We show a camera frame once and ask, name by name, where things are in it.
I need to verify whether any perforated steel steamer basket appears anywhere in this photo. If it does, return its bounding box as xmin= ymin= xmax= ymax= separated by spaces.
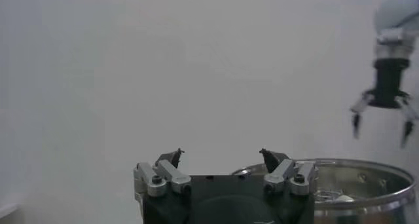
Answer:
xmin=231 ymin=158 xmax=417 ymax=224

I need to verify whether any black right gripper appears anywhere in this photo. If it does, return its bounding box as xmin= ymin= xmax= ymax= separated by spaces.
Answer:
xmin=349 ymin=58 xmax=419 ymax=149

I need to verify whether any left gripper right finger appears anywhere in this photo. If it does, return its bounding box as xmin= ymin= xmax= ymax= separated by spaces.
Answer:
xmin=259 ymin=148 xmax=319 ymax=196

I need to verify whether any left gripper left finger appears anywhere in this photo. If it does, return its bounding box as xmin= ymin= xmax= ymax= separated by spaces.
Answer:
xmin=133 ymin=148 xmax=192 ymax=198

